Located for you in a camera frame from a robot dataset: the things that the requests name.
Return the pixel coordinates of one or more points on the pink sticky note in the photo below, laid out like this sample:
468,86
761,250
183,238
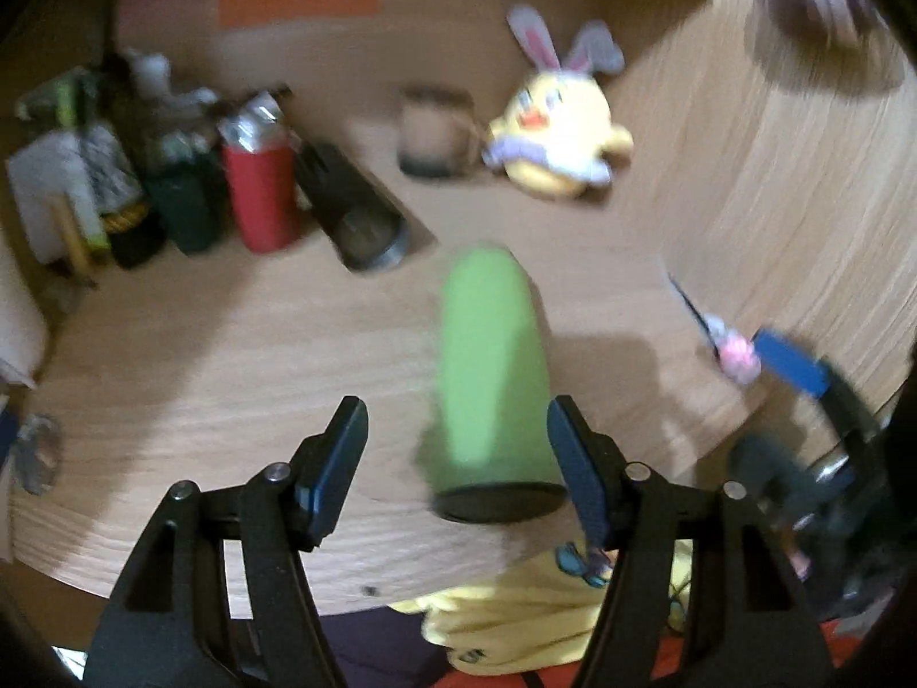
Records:
139,16

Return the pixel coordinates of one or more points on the red thermos bottle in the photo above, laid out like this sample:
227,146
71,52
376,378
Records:
259,153

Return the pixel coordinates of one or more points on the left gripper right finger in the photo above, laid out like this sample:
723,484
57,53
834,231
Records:
748,623

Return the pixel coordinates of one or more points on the dark steel tumbler lying down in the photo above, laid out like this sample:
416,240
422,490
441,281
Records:
367,230

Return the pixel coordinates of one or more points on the yellow cloth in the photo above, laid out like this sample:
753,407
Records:
528,626

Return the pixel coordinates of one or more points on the black pen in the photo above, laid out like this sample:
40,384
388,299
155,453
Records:
712,327

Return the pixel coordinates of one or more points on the white paper sheet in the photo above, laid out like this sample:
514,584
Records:
48,167

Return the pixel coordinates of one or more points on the green cup with black lid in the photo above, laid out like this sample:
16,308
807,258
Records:
488,459

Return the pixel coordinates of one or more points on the beige mug with brown lid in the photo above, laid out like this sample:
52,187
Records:
438,134

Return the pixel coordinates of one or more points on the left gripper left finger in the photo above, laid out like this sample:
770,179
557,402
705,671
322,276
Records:
214,592

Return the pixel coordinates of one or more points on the yellow chick plush toy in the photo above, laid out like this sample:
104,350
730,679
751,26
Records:
556,137

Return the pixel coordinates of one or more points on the dark green box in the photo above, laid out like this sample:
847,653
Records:
191,197

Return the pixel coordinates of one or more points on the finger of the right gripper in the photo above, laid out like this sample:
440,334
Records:
846,412

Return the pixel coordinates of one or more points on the yellow pencil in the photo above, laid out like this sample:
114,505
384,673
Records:
78,255

